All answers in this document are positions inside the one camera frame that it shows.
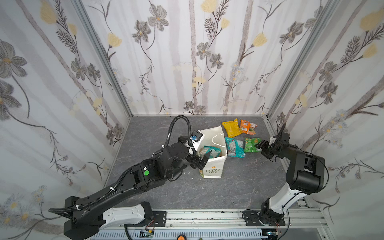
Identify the green snack packet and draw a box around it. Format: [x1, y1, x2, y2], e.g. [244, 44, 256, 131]
[244, 138, 262, 153]

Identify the white green paper bag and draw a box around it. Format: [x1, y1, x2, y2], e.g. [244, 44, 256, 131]
[198, 126, 228, 179]

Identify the orange snack packet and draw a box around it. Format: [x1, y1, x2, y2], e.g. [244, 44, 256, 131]
[240, 120, 258, 135]

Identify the teal snack packet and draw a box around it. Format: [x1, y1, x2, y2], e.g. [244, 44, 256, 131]
[199, 146, 222, 159]
[225, 137, 246, 158]

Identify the yellow snack packet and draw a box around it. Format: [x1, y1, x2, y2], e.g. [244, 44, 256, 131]
[222, 119, 243, 138]

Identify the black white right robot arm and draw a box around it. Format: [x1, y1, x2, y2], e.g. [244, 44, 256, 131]
[256, 125, 328, 226]

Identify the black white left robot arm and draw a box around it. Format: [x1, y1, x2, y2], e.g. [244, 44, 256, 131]
[49, 115, 209, 240]

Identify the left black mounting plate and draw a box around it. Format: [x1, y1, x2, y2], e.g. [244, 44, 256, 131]
[148, 211, 167, 228]

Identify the black mounting plate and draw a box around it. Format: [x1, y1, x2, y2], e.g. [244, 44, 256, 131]
[242, 210, 286, 227]
[148, 211, 167, 228]

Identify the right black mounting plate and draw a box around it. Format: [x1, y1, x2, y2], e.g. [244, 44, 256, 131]
[242, 210, 286, 227]

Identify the orange black knob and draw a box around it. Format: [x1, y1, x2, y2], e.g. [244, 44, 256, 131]
[177, 235, 187, 240]

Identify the small green circuit board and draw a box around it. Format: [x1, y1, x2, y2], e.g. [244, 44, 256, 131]
[139, 230, 154, 238]

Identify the right corner aluminium profile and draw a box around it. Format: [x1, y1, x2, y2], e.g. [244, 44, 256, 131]
[266, 0, 340, 120]

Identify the corner aluminium profile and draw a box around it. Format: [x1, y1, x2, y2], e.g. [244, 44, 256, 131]
[266, 0, 340, 120]
[71, 0, 134, 119]

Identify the left corner aluminium profile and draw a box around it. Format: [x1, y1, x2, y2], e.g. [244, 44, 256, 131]
[71, 0, 134, 119]

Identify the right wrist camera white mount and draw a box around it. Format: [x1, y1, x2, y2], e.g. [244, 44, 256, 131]
[269, 136, 277, 146]

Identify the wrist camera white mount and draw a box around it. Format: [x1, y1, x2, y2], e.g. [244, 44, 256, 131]
[188, 130, 204, 151]
[269, 136, 277, 146]

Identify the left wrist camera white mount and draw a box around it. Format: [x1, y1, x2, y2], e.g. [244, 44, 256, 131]
[188, 130, 204, 151]

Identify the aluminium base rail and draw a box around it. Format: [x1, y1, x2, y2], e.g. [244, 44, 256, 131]
[80, 208, 328, 232]

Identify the white slotted cable duct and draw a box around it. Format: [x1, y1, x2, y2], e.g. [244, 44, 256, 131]
[89, 229, 265, 240]

